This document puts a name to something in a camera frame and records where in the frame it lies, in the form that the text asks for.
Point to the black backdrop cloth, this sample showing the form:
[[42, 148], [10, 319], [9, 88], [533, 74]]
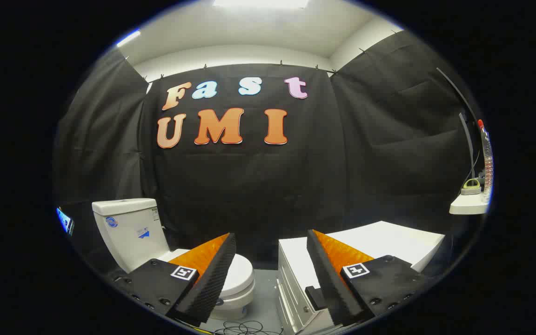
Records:
[[249, 186]]

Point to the white drawer cabinet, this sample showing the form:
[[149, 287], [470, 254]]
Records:
[[389, 242]]

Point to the dark curved stand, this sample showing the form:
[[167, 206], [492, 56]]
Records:
[[467, 139]]

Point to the white wall shelf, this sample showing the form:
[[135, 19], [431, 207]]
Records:
[[468, 204]]

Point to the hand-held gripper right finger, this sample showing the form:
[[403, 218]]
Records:
[[331, 284]]

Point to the white toilet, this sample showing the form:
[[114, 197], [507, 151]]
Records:
[[128, 232]]

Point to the blue lit screen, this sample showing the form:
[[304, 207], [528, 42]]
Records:
[[64, 221]]

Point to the white toilet lid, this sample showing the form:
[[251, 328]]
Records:
[[240, 274]]

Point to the ceiling light panel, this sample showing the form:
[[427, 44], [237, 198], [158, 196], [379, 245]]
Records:
[[258, 3]]

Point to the clear bottle with red cap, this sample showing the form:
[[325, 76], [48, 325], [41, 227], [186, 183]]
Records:
[[486, 163]]

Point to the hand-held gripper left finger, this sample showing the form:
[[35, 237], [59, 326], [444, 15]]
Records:
[[212, 279]]

